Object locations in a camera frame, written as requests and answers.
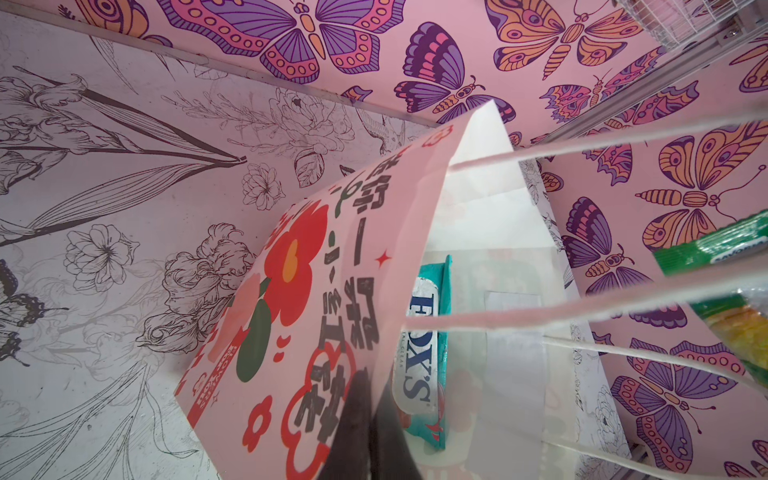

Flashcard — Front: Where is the aluminium frame post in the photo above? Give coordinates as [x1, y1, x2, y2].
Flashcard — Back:
[540, 11, 767, 145]

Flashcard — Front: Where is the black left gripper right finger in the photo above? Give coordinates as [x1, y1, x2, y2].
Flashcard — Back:
[369, 384, 422, 480]

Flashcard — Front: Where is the teal Fox's fruits bag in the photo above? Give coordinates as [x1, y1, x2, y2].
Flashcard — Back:
[391, 256, 452, 451]

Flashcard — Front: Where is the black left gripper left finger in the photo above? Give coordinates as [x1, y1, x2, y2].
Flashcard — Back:
[318, 370, 371, 480]

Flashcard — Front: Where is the green Fox's spring tea bag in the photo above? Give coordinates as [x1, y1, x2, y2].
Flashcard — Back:
[652, 209, 768, 388]

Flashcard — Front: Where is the white paper bag with flower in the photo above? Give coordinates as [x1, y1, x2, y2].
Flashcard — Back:
[175, 104, 767, 479]

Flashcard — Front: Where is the white wire basket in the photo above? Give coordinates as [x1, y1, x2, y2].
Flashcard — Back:
[613, 0, 753, 51]

